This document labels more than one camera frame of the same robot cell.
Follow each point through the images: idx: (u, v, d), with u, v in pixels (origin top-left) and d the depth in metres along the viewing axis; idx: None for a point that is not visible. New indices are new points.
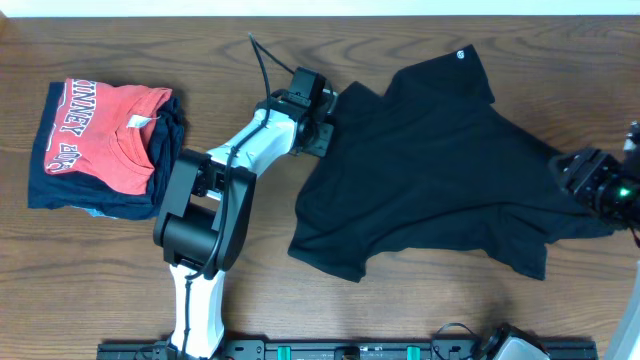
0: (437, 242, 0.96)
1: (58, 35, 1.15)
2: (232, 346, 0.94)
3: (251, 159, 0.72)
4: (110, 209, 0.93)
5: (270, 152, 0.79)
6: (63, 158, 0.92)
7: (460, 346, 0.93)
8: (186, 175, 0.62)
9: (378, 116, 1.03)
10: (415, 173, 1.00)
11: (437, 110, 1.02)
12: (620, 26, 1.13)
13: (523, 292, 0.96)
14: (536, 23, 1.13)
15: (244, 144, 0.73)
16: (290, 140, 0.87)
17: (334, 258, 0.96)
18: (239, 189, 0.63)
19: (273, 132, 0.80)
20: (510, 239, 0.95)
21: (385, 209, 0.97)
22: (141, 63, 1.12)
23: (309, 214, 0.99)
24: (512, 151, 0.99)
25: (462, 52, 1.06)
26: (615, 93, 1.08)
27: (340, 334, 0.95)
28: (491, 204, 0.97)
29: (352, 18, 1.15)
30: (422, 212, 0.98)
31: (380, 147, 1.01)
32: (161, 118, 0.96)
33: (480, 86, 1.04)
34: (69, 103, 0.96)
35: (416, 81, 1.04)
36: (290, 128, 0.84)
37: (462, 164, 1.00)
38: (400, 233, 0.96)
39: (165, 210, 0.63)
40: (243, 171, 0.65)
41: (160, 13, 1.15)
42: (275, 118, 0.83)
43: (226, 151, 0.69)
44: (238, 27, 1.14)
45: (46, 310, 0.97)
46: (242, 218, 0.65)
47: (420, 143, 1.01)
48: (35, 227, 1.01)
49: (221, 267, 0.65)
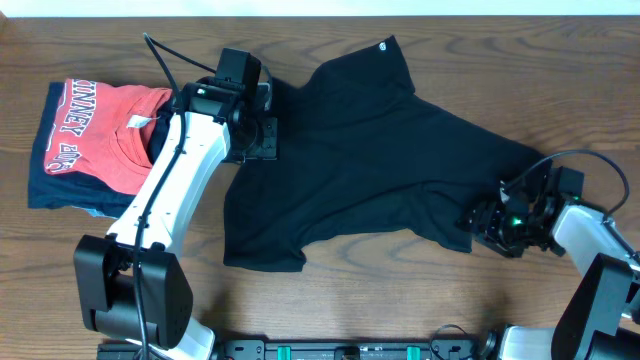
0: (367, 227, 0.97)
1: (58, 35, 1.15)
2: (232, 346, 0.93)
3: (165, 220, 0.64)
4: (110, 209, 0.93)
5: (196, 184, 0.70)
6: (63, 158, 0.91)
7: (460, 346, 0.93)
8: (92, 270, 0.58)
9: (300, 109, 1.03)
10: (343, 162, 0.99)
11: (357, 99, 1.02)
12: (619, 26, 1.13)
13: (523, 292, 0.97)
14: (536, 23, 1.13)
15: (156, 200, 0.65)
16: (223, 144, 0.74)
17: (266, 255, 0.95)
18: (154, 283, 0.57)
19: (193, 157, 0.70)
20: (433, 217, 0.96)
21: (312, 199, 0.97)
22: (141, 63, 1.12)
23: (238, 214, 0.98)
24: (436, 131, 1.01)
25: (384, 44, 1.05)
26: (615, 92, 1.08)
27: (340, 334, 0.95)
28: (413, 183, 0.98)
29: (352, 18, 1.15)
30: (347, 199, 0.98)
31: (305, 141, 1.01)
32: (161, 117, 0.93)
33: (403, 71, 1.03)
34: (69, 103, 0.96)
35: (338, 74, 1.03)
36: (218, 138, 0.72)
37: (393, 151, 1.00)
38: (329, 220, 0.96)
39: (87, 308, 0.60)
40: (156, 255, 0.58)
41: (160, 13, 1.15)
42: (192, 135, 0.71)
43: (135, 221, 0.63)
44: (237, 28, 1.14)
45: (46, 310, 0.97)
46: (172, 299, 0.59)
47: (346, 133, 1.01)
48: (35, 226, 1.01)
49: (165, 345, 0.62)
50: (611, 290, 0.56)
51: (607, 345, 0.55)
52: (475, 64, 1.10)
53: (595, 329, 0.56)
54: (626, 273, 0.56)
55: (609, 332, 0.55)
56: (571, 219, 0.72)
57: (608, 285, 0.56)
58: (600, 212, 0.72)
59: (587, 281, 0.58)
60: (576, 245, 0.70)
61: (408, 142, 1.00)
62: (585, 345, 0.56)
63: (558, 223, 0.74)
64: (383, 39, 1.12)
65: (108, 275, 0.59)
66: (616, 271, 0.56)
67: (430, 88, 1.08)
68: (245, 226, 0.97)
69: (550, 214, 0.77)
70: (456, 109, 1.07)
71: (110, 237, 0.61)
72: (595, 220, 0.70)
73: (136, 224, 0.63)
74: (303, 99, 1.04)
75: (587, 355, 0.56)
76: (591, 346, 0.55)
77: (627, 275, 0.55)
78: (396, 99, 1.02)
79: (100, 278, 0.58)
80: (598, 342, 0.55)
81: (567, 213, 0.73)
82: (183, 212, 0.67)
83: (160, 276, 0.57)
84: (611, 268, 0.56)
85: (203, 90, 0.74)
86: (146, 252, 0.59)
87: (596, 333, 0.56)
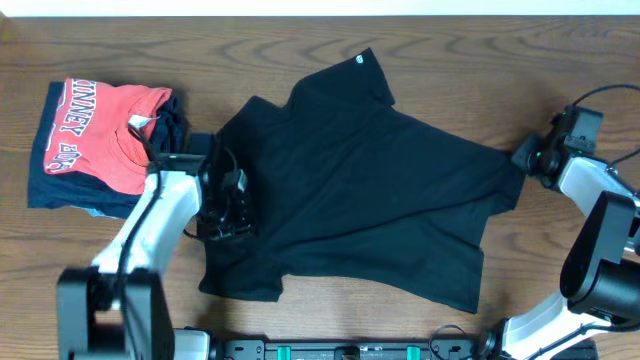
0: (349, 247, 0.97)
1: (58, 34, 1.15)
2: (232, 346, 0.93)
3: (147, 250, 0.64)
4: (111, 209, 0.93)
5: (175, 227, 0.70)
6: (63, 157, 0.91)
7: (459, 346, 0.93)
8: (74, 304, 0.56)
9: (280, 129, 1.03)
10: (322, 182, 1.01)
11: (335, 115, 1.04)
12: (620, 26, 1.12)
13: (523, 292, 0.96)
14: (536, 23, 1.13)
15: (139, 233, 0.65)
16: (196, 197, 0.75)
17: (244, 283, 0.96)
18: (139, 301, 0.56)
19: (170, 200, 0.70)
20: (410, 238, 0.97)
21: (294, 221, 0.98)
22: (141, 62, 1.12)
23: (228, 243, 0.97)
24: (414, 142, 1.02)
25: (360, 57, 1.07)
26: (615, 93, 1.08)
27: (339, 334, 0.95)
28: (393, 199, 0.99)
29: (352, 17, 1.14)
30: (328, 220, 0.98)
31: (286, 161, 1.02)
32: (161, 117, 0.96)
33: (381, 86, 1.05)
34: (69, 103, 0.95)
35: (315, 93, 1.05)
36: (190, 186, 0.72)
37: (372, 168, 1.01)
38: (315, 244, 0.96)
39: (66, 350, 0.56)
40: (140, 274, 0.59)
41: (159, 13, 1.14)
42: (168, 182, 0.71)
43: (117, 251, 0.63)
44: (236, 26, 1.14)
45: (47, 309, 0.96)
46: (156, 323, 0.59)
47: (324, 152, 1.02)
48: (34, 226, 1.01)
49: None
50: (618, 222, 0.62)
51: (614, 273, 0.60)
52: (475, 63, 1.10)
53: (602, 258, 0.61)
54: (628, 206, 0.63)
55: (614, 261, 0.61)
56: (577, 169, 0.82)
57: (614, 217, 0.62)
58: (604, 163, 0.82)
59: (592, 221, 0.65)
60: (581, 191, 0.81)
61: (388, 159, 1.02)
62: (589, 284, 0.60)
63: (564, 175, 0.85)
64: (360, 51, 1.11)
65: (90, 310, 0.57)
66: (621, 208, 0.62)
67: (430, 89, 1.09)
68: (229, 254, 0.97)
69: (554, 168, 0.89)
70: (455, 109, 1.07)
71: (93, 267, 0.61)
72: (599, 169, 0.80)
73: (119, 253, 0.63)
74: (282, 120, 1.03)
75: (594, 282, 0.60)
76: (596, 280, 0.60)
77: (630, 208, 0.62)
78: (373, 111, 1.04)
79: (82, 311, 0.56)
80: (605, 272, 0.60)
81: (573, 165, 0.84)
82: (163, 243, 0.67)
83: (145, 294, 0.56)
84: (614, 203, 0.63)
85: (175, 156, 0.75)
86: (129, 276, 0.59)
87: (603, 262, 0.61)
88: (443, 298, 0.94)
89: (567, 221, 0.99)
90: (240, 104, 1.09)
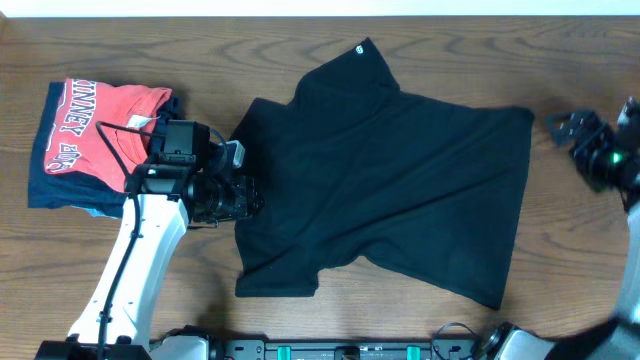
0: (368, 237, 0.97)
1: (57, 35, 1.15)
2: (232, 346, 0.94)
3: (129, 311, 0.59)
4: (111, 209, 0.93)
5: (157, 272, 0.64)
6: (63, 158, 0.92)
7: (460, 346, 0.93)
8: None
9: (291, 125, 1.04)
10: (338, 174, 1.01)
11: (345, 107, 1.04)
12: (620, 26, 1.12)
13: (523, 292, 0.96)
14: (536, 23, 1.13)
15: (116, 294, 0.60)
16: (182, 219, 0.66)
17: (264, 278, 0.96)
18: None
19: (150, 241, 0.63)
20: (426, 228, 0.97)
21: (313, 213, 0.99)
22: (142, 63, 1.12)
23: (251, 242, 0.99)
24: (422, 133, 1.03)
25: (360, 47, 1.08)
26: (615, 93, 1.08)
27: (340, 334, 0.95)
28: (409, 187, 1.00)
29: (352, 18, 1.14)
30: (346, 211, 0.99)
31: (301, 155, 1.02)
32: (161, 118, 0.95)
33: (384, 72, 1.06)
34: (69, 103, 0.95)
35: (321, 85, 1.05)
36: (175, 215, 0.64)
37: (384, 159, 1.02)
38: (335, 235, 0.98)
39: None
40: (124, 345, 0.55)
41: (159, 14, 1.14)
42: (147, 215, 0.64)
43: (97, 316, 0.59)
44: (237, 27, 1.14)
45: (45, 310, 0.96)
46: None
47: (336, 146, 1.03)
48: (34, 226, 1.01)
49: None
50: None
51: None
52: (475, 64, 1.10)
53: None
54: None
55: None
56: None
57: None
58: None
59: None
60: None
61: (398, 150, 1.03)
62: None
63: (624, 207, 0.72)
64: (360, 41, 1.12)
65: None
66: None
67: (430, 89, 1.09)
68: (254, 252, 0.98)
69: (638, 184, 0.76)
70: None
71: (71, 339, 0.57)
72: None
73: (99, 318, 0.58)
74: (293, 113, 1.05)
75: None
76: None
77: None
78: (381, 99, 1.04)
79: None
80: None
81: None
82: (148, 295, 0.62)
83: None
84: None
85: (153, 170, 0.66)
86: (112, 347, 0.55)
87: None
88: (472, 291, 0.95)
89: (568, 221, 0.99)
90: (240, 104, 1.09)
